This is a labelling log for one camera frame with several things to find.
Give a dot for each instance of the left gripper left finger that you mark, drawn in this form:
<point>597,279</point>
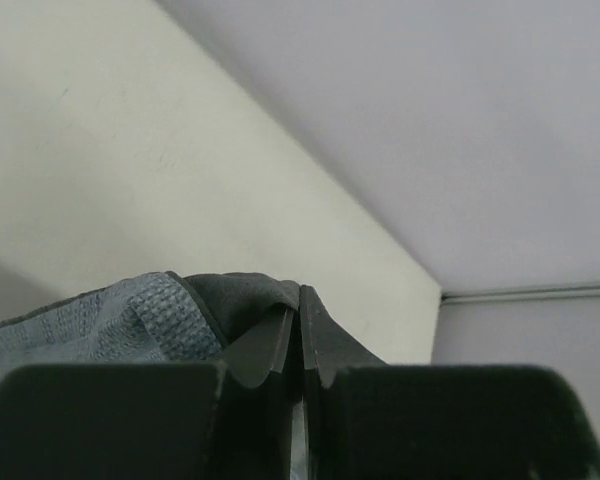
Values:
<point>227,418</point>

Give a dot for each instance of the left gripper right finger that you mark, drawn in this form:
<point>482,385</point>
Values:
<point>366,419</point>

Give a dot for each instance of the grey striped pillowcase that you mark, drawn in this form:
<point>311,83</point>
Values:
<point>153,317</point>

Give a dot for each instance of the right aluminium frame post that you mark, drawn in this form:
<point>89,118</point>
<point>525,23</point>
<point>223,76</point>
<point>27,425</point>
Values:
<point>571,291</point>

